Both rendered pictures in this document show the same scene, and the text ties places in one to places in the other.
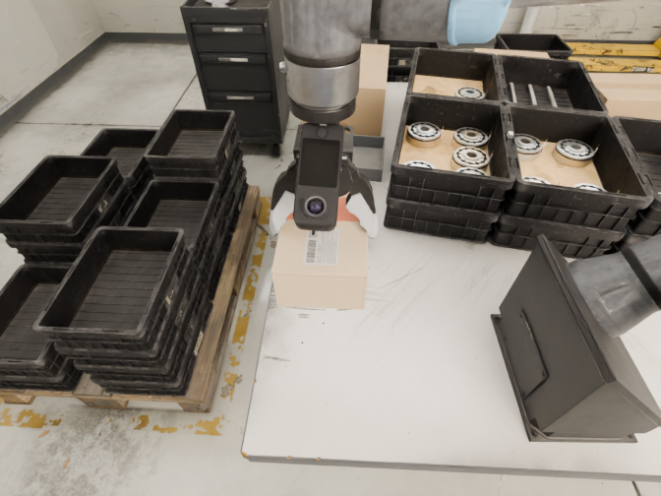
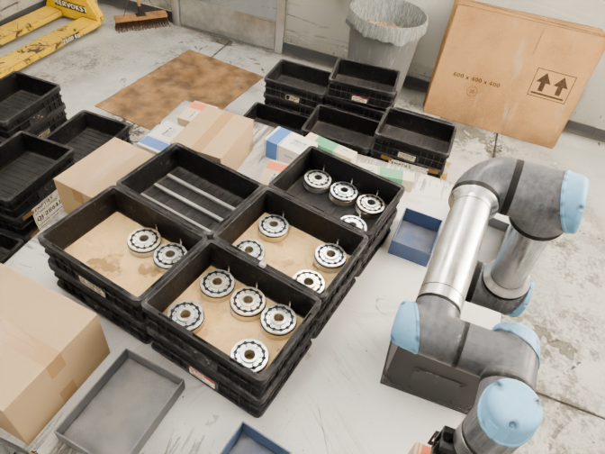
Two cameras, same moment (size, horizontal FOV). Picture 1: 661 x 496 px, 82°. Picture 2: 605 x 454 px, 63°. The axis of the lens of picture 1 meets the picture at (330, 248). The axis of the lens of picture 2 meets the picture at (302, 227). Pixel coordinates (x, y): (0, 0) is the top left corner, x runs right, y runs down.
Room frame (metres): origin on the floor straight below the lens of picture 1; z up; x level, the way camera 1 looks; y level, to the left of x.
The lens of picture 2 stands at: (0.62, 0.38, 2.04)
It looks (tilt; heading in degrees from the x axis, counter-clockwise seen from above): 45 degrees down; 282
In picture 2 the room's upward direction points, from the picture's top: 8 degrees clockwise
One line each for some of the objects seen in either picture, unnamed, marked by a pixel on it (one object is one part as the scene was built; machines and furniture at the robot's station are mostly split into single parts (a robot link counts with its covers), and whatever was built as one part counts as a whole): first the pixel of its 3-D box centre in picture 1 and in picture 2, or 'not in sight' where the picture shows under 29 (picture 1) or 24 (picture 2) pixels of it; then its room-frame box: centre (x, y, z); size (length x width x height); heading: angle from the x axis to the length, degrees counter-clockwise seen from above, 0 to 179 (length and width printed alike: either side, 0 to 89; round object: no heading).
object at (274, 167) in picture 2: not in sight; (277, 181); (1.07, -1.08, 0.74); 0.16 x 0.12 x 0.07; 91
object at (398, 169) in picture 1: (451, 135); (233, 304); (0.94, -0.34, 0.92); 0.40 x 0.30 x 0.02; 167
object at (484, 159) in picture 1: (471, 156); (248, 301); (0.93, -0.41, 0.86); 0.10 x 0.10 x 0.01
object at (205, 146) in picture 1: (205, 172); not in sight; (1.51, 0.61, 0.37); 0.40 x 0.30 x 0.45; 178
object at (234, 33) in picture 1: (249, 73); not in sight; (2.45, 0.52, 0.45); 0.60 x 0.45 x 0.90; 177
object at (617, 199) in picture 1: (567, 149); (292, 239); (0.87, -0.63, 0.92); 0.40 x 0.30 x 0.02; 167
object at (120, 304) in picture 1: (143, 314); not in sight; (0.71, 0.65, 0.37); 0.40 x 0.30 x 0.45; 177
